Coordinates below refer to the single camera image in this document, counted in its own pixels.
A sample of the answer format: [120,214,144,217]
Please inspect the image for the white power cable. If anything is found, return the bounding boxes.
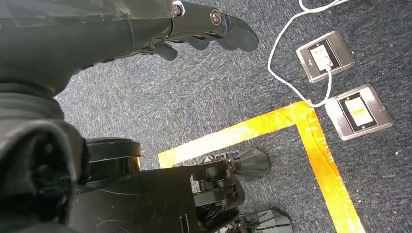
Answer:
[267,0,350,109]

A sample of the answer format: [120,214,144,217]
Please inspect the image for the yellow floor tape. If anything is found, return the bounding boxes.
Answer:
[157,100,367,233]

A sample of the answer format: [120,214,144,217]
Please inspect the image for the steel floor socket yellow label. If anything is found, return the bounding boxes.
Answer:
[324,83,395,142]

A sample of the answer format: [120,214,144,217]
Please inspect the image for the steel floor socket white outlet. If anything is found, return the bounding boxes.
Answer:
[295,30,356,84]

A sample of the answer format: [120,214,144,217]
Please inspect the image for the black ribbed robot foot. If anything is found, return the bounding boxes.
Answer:
[201,147,271,182]
[219,208,294,233]

